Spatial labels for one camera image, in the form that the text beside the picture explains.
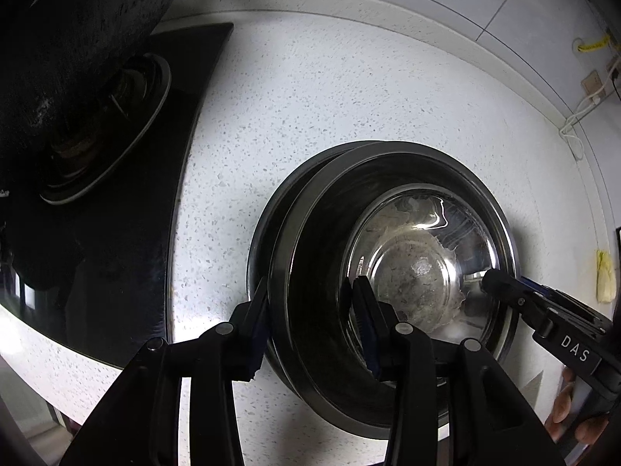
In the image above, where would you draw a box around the yellow cloth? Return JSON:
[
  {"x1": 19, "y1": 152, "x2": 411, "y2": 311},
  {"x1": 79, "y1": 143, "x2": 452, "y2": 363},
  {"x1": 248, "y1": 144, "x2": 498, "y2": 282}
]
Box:
[{"x1": 596, "y1": 249, "x2": 618, "y2": 304}]

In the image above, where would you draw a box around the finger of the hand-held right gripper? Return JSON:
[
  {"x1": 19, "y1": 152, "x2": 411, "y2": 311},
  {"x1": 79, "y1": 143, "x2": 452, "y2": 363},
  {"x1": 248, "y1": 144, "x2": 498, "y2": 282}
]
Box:
[
  {"x1": 517, "y1": 276, "x2": 611, "y2": 327},
  {"x1": 482, "y1": 268, "x2": 600, "y2": 338}
]

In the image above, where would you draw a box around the black glass gas stove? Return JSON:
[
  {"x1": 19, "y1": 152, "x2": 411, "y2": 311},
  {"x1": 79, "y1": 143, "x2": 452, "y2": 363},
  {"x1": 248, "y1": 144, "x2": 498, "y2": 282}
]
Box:
[{"x1": 0, "y1": 22, "x2": 235, "y2": 370}]

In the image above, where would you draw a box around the yellow gas hose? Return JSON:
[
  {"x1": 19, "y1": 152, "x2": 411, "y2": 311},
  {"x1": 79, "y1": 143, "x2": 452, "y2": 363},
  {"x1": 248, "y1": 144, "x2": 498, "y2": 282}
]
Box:
[{"x1": 575, "y1": 33, "x2": 612, "y2": 54}]

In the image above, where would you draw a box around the white power cable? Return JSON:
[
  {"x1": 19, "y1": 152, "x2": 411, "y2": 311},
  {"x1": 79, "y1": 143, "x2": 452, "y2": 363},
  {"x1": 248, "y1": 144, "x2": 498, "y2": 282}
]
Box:
[{"x1": 559, "y1": 91, "x2": 603, "y2": 159}]

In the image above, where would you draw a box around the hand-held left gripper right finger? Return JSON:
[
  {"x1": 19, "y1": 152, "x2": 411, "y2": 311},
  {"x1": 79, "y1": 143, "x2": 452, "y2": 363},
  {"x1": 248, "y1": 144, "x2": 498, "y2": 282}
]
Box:
[{"x1": 350, "y1": 276, "x2": 566, "y2": 466}]

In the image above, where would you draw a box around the gas burner ring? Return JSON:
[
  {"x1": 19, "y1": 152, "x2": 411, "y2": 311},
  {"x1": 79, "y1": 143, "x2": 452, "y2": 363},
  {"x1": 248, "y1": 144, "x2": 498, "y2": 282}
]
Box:
[{"x1": 39, "y1": 52, "x2": 173, "y2": 205}]

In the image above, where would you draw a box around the person's right hand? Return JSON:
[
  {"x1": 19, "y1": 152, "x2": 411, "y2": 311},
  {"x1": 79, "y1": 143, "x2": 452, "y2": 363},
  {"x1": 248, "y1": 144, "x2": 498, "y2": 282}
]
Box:
[{"x1": 544, "y1": 366, "x2": 609, "y2": 447}]

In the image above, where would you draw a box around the large stainless steel bowl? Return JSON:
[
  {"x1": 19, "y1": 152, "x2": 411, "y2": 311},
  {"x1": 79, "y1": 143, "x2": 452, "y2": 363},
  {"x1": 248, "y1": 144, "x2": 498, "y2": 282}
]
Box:
[{"x1": 345, "y1": 183, "x2": 491, "y2": 336}]

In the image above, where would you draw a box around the stainless steel plate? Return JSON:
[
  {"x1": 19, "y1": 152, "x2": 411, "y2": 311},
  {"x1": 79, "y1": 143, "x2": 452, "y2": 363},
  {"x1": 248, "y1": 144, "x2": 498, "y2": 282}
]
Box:
[
  {"x1": 268, "y1": 142, "x2": 522, "y2": 442},
  {"x1": 246, "y1": 140, "x2": 384, "y2": 311}
]

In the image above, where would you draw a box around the steel wok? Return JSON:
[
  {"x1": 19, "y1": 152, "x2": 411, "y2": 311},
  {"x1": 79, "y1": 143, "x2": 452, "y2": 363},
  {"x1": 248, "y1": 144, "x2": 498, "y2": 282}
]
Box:
[{"x1": 0, "y1": 0, "x2": 196, "y2": 195}]

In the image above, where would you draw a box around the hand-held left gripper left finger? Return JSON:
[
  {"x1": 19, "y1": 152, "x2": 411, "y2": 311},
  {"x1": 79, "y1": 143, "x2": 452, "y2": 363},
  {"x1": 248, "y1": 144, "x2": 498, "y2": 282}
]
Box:
[{"x1": 61, "y1": 276, "x2": 272, "y2": 466}]

